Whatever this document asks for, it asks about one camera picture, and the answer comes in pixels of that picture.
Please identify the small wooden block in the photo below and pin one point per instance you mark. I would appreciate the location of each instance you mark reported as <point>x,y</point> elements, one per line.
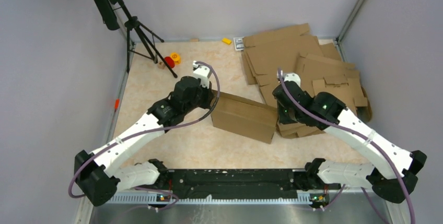
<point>161,65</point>

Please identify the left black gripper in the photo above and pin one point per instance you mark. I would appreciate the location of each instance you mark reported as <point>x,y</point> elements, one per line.
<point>209,94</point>

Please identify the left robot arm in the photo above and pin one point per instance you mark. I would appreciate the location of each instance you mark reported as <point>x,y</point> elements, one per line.
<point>98,173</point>

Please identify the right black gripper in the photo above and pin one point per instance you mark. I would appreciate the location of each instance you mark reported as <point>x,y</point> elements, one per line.
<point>281,118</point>

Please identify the stack of cardboard blanks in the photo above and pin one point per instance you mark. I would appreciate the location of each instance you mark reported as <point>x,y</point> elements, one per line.
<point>319,66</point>

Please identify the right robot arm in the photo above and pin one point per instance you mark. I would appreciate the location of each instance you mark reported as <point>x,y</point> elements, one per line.
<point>391,172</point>

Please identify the black camera tripod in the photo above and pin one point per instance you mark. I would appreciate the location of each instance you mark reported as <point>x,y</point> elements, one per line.
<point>108,8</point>

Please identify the yellow block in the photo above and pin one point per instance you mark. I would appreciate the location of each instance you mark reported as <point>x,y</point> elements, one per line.
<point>226,41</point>

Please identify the small printed card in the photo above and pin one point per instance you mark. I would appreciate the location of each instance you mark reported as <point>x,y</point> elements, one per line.
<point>238,43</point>

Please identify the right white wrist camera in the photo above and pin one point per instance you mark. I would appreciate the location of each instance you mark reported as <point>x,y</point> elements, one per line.
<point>289,77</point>

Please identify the red round toy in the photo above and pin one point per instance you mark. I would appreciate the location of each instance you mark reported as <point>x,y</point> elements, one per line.
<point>170,62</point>

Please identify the cardboard box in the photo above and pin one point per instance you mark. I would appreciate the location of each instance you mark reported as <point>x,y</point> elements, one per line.
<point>245,117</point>

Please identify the orange clip on frame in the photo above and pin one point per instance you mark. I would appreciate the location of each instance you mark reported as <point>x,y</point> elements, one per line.
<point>116,104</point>

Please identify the yellow round toy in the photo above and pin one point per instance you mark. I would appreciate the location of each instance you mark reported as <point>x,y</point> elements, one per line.
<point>176,58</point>

